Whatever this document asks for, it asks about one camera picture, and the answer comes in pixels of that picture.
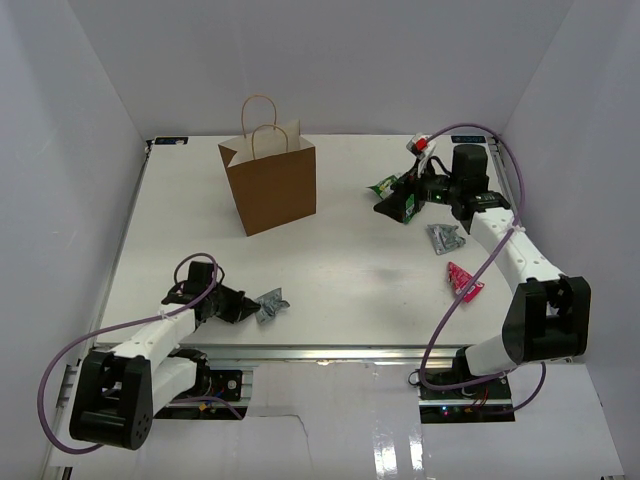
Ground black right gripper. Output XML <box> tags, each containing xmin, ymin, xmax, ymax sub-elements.
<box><xmin>374</xmin><ymin>159</ymin><xmax>462</xmax><ymax>224</ymax></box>

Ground dark green chips packet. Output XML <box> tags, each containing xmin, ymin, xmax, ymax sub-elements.
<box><xmin>367</xmin><ymin>174</ymin><xmax>419</xmax><ymax>225</ymax></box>

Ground silver snack packet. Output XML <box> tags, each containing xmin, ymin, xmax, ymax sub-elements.
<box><xmin>255</xmin><ymin>288</ymin><xmax>290</xmax><ymax>325</ymax></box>
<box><xmin>426</xmin><ymin>224</ymin><xmax>466</xmax><ymax>255</ymax></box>

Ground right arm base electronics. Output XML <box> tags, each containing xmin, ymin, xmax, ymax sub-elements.
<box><xmin>407</xmin><ymin>370</ymin><xmax>515</xmax><ymax>425</ymax></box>

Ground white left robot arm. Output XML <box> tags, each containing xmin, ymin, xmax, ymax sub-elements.
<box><xmin>69</xmin><ymin>261</ymin><xmax>260</xmax><ymax>450</ymax></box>

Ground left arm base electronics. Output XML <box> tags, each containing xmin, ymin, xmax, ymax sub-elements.
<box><xmin>169</xmin><ymin>349</ymin><xmax>243</xmax><ymax>406</ymax></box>

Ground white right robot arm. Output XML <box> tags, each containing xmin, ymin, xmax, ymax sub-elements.
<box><xmin>374</xmin><ymin>136</ymin><xmax>591</xmax><ymax>399</ymax></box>

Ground brown paper bag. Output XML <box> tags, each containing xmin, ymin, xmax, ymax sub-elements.
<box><xmin>218</xmin><ymin>111</ymin><xmax>317</xmax><ymax>236</ymax></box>

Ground blue label sticker right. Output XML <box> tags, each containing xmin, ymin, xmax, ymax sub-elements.
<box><xmin>450</xmin><ymin>135</ymin><xmax>487</xmax><ymax>144</ymax></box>

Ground blue label sticker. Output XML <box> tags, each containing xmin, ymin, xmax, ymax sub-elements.
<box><xmin>450</xmin><ymin>135</ymin><xmax>487</xmax><ymax>144</ymax></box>
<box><xmin>153</xmin><ymin>136</ymin><xmax>189</xmax><ymax>146</ymax></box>

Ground red snack packet near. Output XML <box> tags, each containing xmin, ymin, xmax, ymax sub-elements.
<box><xmin>447</xmin><ymin>262</ymin><xmax>485</xmax><ymax>303</ymax></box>

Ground blue label sticker left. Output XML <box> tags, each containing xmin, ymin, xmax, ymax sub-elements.
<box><xmin>153</xmin><ymin>136</ymin><xmax>189</xmax><ymax>146</ymax></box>

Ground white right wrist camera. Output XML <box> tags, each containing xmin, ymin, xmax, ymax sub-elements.
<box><xmin>406</xmin><ymin>133</ymin><xmax>436</xmax><ymax>178</ymax></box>

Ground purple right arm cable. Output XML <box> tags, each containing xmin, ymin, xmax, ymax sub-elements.
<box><xmin>418</xmin><ymin>122</ymin><xmax>548</xmax><ymax>416</ymax></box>

